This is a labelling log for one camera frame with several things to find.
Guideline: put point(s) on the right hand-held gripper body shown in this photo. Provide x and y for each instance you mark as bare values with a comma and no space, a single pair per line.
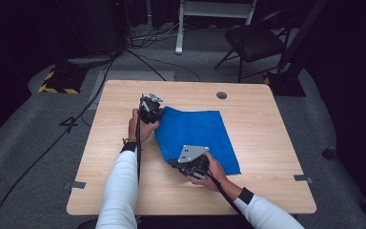
193,162

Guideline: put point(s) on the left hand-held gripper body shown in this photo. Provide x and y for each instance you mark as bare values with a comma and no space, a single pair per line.
149,109

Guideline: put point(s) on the blue cloth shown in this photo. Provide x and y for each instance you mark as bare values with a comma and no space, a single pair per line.
200,133

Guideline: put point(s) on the person's left hand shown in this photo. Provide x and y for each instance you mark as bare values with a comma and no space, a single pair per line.
143,130

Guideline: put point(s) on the person's right hand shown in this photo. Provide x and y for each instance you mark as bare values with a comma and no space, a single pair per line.
214,176

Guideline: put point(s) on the grey table grommet cap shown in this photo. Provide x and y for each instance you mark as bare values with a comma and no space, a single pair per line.
221,95

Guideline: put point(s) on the dark equipment cabinet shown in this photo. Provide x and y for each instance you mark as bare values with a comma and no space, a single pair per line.
98,25

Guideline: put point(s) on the grey tape strip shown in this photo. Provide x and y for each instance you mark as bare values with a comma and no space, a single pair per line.
75,185
303,178

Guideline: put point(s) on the black folding chair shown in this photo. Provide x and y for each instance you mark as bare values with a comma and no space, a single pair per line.
254,43

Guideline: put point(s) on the black caster wheel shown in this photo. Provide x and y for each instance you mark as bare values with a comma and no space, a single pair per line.
329,153

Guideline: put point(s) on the black slanted stand pole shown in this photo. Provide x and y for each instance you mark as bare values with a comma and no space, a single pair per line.
300,35

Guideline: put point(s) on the black yellow striped base plate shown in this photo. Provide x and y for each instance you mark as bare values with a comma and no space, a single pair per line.
282,84
62,81

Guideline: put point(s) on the white metal stand frame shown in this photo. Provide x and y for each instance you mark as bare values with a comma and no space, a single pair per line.
203,12

